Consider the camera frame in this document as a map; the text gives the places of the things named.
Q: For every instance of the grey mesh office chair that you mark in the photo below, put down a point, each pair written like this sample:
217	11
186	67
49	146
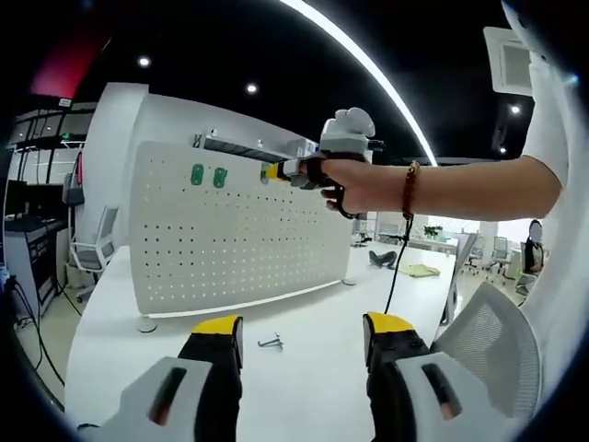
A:
497	350

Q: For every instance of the person's white shirt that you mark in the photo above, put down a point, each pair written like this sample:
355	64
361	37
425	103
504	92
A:
561	138

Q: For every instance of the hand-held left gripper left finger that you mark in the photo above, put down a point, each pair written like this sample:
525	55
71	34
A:
216	377

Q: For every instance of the dark grey curved stand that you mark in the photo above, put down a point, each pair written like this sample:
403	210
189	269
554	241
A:
381	259

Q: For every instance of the white perforated mounting plate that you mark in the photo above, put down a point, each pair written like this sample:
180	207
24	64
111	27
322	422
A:
230	239

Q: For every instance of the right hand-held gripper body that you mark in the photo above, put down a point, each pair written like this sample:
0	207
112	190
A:
345	138

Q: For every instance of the green hook assembly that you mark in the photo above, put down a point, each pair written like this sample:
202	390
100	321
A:
220	178
263	174
197	174

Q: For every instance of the grey thin screen panel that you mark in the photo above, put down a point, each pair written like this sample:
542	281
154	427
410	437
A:
462	271

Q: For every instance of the grey equipment cabinet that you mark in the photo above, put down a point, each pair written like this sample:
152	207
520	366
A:
32	271

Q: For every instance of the person's right hand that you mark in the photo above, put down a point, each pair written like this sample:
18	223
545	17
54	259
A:
368	189

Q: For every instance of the grey metal shelf rack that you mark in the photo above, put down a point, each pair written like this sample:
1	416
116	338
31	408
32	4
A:
248	147

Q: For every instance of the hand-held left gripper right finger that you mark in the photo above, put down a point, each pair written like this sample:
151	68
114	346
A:
391	368

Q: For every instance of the yellow-green cloth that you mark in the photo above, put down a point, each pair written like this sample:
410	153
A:
419	271

